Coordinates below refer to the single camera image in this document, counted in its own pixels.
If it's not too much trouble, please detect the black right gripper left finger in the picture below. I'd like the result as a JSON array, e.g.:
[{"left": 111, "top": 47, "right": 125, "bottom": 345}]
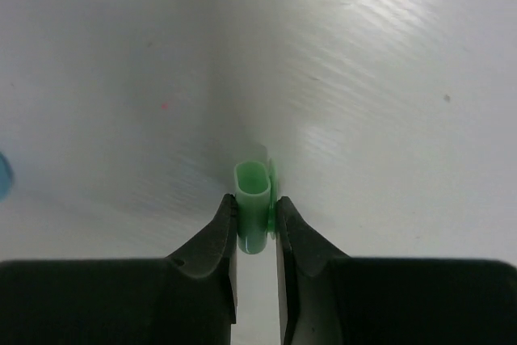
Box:
[{"left": 1, "top": 194, "right": 237, "bottom": 344}]

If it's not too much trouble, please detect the green highlighter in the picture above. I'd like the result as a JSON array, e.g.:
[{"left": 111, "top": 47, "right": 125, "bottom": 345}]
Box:
[{"left": 233, "top": 158, "right": 279, "bottom": 255}]

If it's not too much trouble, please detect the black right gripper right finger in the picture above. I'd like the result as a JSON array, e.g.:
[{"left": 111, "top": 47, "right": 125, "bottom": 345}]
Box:
[{"left": 276, "top": 197, "right": 516, "bottom": 344}]

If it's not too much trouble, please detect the blue highlighter cap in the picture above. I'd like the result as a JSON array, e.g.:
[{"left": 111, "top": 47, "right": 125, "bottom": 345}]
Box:
[{"left": 0, "top": 154, "right": 14, "bottom": 200}]

